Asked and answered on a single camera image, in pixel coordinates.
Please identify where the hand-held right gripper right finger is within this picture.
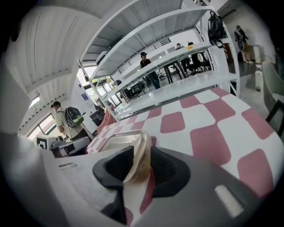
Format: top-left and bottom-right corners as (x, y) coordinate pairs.
(142, 146), (270, 227)

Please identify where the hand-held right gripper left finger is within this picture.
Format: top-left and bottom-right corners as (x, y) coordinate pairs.
(41, 146), (135, 227)

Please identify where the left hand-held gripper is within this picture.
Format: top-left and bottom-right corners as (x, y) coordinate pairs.
(36, 136), (91, 157)

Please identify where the pink chair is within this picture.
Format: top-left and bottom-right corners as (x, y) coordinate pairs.
(97, 109), (116, 132)

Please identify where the pink checkered table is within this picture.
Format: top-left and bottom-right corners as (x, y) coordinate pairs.
(86, 87), (278, 222)

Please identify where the white chair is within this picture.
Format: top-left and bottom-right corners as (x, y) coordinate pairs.
(261, 59), (284, 111)

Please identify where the white metal shelf rack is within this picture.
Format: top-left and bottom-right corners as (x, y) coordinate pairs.
(79, 0), (241, 121)

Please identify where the black hanging backpack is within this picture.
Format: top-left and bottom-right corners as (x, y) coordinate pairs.
(208, 10), (227, 49)

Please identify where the black chair frame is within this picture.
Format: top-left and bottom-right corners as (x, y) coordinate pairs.
(265, 99), (284, 136)

